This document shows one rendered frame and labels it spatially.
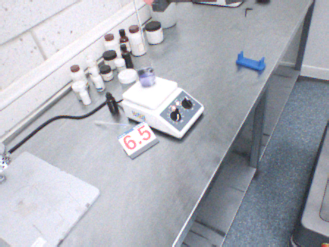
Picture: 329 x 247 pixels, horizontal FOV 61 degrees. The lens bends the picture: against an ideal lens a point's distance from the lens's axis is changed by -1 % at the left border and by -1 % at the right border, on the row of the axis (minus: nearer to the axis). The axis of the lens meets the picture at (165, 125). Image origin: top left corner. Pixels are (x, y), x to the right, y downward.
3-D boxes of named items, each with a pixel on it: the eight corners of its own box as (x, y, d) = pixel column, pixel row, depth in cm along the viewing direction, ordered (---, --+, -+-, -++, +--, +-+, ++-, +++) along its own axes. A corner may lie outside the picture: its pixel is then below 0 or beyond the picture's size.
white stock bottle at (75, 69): (74, 91, 100) (64, 70, 94) (79, 83, 103) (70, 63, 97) (87, 90, 99) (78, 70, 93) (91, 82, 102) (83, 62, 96)
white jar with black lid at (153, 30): (152, 46, 115) (148, 29, 110) (145, 40, 120) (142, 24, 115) (166, 40, 117) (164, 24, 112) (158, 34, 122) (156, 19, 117)
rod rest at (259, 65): (266, 66, 94) (267, 56, 91) (261, 70, 92) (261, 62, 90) (240, 58, 99) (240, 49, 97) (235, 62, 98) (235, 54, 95)
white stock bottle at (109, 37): (106, 58, 114) (99, 35, 107) (119, 53, 115) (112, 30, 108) (111, 63, 110) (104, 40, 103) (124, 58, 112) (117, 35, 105)
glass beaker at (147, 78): (149, 77, 84) (144, 54, 78) (161, 84, 81) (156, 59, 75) (134, 87, 81) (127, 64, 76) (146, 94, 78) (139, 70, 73)
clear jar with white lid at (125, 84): (125, 101, 91) (120, 81, 86) (122, 91, 95) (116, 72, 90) (143, 95, 92) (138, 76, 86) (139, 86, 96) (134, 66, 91)
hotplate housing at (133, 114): (205, 112, 82) (203, 90, 76) (181, 142, 75) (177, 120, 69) (146, 92, 93) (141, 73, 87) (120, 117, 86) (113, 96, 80)
